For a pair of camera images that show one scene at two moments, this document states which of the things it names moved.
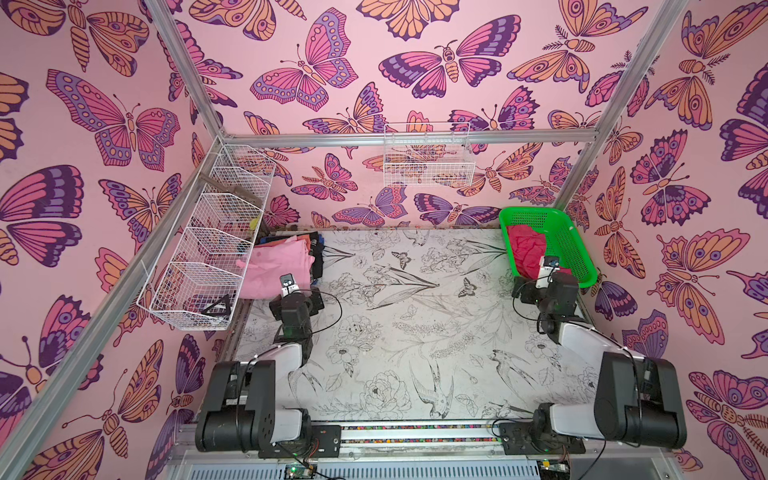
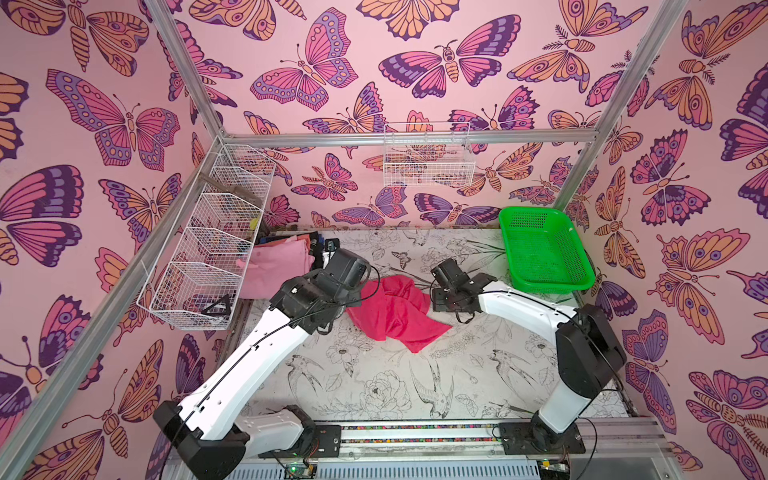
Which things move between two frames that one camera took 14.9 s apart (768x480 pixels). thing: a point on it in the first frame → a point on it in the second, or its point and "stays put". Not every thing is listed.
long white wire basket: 196,278 stays put
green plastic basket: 562,240 stays put
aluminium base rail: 417,452 stays put
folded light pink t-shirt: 268,263 stays put
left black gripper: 312,302 → 355,295
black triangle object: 218,314 stays put
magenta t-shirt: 528,247 → 394,308
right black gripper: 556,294 → 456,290
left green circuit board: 299,471 stays put
